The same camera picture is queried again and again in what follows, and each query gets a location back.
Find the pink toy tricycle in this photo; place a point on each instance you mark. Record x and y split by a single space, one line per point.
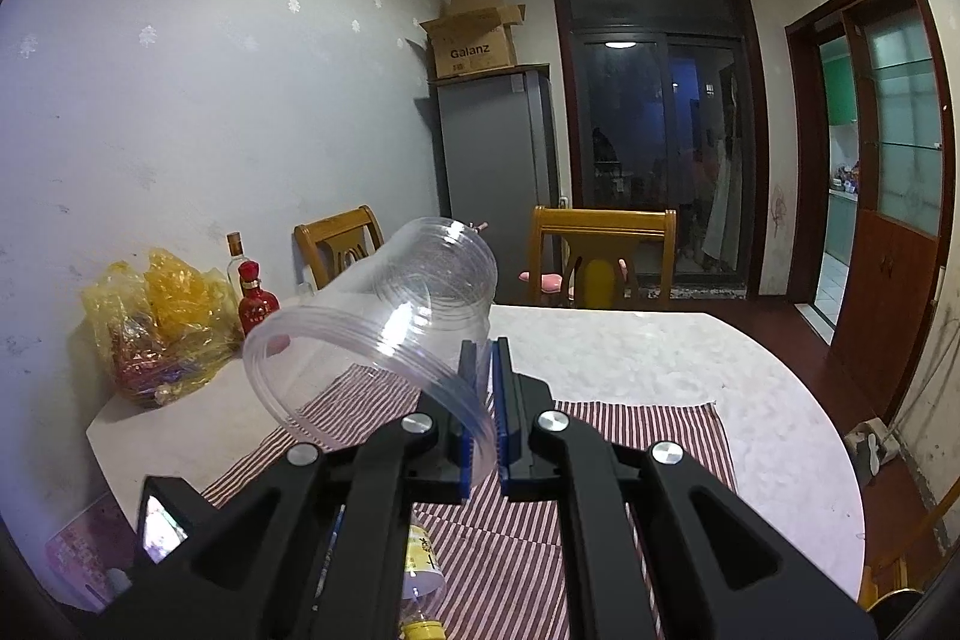
546 281

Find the red ceramic bottle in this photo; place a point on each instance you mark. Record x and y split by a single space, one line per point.
257 310

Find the wooden chair plain back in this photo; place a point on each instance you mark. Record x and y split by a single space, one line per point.
600 221

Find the dark sliding glass door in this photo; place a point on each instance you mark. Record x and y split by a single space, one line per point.
645 123

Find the wooden chair carved back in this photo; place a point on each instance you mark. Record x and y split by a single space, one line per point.
337 235

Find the wooden glass partition cabinet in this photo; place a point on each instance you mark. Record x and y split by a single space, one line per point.
885 280

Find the yellow plastic object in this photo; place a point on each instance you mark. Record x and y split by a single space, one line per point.
598 284

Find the grey refrigerator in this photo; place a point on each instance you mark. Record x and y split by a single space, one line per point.
487 160

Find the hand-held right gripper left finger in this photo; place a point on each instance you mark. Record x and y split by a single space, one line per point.
469 400

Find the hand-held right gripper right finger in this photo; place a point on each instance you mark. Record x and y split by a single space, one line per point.
504 415

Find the white hanging garment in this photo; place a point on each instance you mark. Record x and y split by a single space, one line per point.
721 205

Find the patterned door mat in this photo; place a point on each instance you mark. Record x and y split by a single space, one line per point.
697 293

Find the grey white floor cleaner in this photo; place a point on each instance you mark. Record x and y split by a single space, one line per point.
870 449

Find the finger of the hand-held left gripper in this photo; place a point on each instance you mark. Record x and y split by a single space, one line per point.
176 497

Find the clear plastic cup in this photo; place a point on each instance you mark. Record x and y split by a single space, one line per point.
360 325

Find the large open cardboard box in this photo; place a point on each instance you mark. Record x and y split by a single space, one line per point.
472 51

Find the yellow plastic bag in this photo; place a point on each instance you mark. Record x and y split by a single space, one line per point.
172 310

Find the red white striped cloth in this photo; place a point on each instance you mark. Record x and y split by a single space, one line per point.
630 422

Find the clear glass bottle brown cap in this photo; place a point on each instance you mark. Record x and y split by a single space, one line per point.
236 254

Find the plastic bottle yellow cap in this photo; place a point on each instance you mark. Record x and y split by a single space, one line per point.
424 557

